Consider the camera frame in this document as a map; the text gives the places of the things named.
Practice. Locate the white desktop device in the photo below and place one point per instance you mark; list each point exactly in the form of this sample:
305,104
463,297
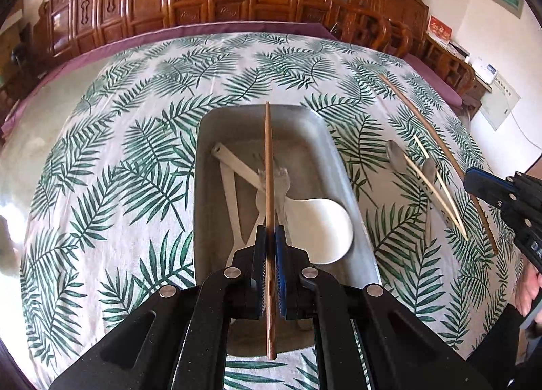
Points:
485,70

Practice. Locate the person's right hand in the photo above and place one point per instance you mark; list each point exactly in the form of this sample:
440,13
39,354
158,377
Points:
525,290

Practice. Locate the white plastic fork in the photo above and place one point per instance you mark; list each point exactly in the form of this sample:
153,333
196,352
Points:
230,199

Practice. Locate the grey metal panel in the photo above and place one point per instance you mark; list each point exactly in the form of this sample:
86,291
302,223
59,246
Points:
497,100

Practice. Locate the purple armchair cushion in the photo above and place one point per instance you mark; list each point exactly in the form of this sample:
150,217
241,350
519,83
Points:
436,76

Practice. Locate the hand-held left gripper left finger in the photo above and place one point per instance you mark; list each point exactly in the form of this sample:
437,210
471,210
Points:
261,246

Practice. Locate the red card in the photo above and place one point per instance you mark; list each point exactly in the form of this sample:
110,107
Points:
440,30

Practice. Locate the green leaf print tablecloth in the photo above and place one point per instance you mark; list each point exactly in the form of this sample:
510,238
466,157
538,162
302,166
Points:
127,186

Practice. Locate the rectangular metal tray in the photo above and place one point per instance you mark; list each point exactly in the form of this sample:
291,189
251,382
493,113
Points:
315,148

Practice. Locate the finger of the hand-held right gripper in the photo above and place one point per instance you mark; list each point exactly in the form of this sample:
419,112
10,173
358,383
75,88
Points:
482,193
493,178

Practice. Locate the carved wooden armchair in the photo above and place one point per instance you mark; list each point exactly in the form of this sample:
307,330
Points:
381,4

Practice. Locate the large white plastic spoon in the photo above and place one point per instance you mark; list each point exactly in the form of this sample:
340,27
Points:
326,227

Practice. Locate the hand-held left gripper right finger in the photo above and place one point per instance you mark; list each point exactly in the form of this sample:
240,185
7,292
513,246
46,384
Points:
280,254

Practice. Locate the brown wooden chopstick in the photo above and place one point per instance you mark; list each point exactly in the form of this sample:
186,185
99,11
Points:
423,123
268,169

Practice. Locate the wooden side table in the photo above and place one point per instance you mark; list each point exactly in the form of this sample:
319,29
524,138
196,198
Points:
461,76

